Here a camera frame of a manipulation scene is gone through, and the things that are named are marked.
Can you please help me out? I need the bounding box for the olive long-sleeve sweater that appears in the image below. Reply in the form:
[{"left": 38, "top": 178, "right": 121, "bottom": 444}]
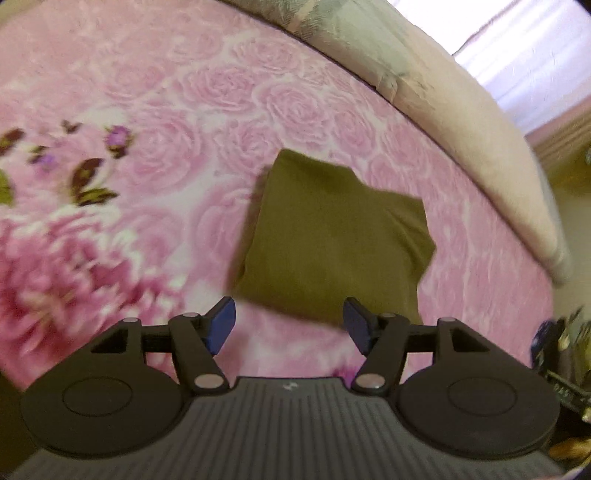
[{"left": 232, "top": 148, "right": 437, "bottom": 329}]

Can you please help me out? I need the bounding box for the grey and pink folded duvet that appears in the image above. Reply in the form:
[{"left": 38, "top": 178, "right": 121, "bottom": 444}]
[{"left": 222, "top": 0, "right": 574, "bottom": 288}]

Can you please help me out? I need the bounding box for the pink floral blanket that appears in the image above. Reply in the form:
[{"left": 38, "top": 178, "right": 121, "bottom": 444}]
[{"left": 0, "top": 0, "right": 556, "bottom": 385}]

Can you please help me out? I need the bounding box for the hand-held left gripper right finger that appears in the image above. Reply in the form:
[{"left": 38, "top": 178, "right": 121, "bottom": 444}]
[{"left": 343, "top": 296, "right": 497, "bottom": 396}]

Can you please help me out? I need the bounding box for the small stack of folded clothes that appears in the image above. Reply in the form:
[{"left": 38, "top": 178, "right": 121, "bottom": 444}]
[{"left": 531, "top": 318, "right": 568, "bottom": 370}]

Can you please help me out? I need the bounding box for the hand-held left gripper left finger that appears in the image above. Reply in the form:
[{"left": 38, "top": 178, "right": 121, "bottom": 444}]
[{"left": 90, "top": 296, "right": 237, "bottom": 396}]

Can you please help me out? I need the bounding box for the pink curtain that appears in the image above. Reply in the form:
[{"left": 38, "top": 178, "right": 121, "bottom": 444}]
[{"left": 388, "top": 0, "right": 591, "bottom": 163}]

